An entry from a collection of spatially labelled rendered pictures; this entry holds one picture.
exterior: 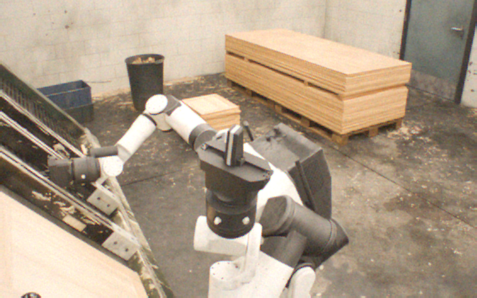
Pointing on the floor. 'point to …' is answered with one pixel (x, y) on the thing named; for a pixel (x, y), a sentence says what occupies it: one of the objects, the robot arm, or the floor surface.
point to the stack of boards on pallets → (318, 81)
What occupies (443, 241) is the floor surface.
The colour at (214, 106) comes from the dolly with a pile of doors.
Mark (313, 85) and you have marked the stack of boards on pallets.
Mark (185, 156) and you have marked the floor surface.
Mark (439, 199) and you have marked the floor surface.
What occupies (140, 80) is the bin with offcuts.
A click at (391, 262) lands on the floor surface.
